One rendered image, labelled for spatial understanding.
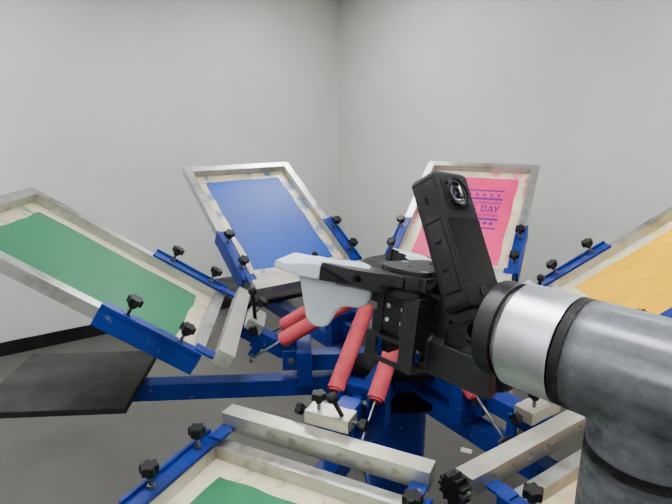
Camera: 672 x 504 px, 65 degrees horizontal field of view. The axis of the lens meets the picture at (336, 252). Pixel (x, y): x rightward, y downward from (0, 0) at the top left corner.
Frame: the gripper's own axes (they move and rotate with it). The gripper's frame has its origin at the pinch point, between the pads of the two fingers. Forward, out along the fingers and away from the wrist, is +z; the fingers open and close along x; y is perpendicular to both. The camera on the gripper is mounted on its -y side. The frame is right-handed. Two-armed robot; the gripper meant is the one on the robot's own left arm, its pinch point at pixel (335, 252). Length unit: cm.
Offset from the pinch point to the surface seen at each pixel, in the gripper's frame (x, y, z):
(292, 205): 129, 14, 176
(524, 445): 81, 53, 15
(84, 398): 15, 71, 125
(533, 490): 66, 53, 4
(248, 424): 38, 60, 68
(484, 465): 68, 55, 17
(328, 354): 82, 55, 87
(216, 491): 25, 69, 59
